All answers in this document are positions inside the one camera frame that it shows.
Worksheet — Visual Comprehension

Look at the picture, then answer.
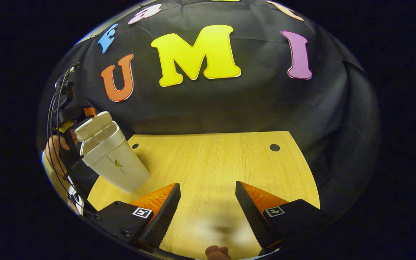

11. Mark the black backdrop cloth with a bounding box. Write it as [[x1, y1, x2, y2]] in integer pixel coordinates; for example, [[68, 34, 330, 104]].
[[36, 0, 381, 221]]

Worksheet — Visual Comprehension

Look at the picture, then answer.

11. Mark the white desktop garbage bin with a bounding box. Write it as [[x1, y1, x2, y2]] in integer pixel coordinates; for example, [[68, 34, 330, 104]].
[[74, 111, 151, 194]]

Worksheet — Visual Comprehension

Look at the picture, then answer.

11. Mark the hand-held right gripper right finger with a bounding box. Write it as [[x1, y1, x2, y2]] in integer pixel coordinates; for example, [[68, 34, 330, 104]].
[[235, 181, 335, 256]]

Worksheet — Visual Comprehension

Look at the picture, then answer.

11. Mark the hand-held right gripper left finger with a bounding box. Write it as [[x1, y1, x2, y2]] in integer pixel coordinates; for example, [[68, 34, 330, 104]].
[[94, 182, 181, 253]]

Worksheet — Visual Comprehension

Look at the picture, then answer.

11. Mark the wooden desktop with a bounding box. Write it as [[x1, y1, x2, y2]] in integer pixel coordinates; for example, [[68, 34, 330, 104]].
[[87, 131, 320, 260]]

